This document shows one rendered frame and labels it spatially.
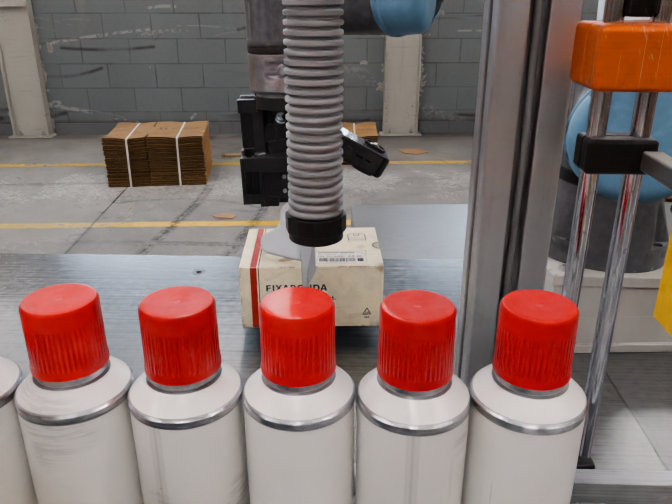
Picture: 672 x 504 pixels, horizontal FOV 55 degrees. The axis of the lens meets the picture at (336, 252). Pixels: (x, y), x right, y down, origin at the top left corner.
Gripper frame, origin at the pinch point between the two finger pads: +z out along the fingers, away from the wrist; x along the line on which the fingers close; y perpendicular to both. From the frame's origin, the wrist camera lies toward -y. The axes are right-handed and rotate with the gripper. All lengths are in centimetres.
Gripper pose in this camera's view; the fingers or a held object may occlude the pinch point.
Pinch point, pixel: (312, 261)
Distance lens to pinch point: 77.6
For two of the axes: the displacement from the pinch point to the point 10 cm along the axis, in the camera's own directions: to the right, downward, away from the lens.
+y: -10.0, 0.4, -0.2
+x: 0.3, 3.8, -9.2
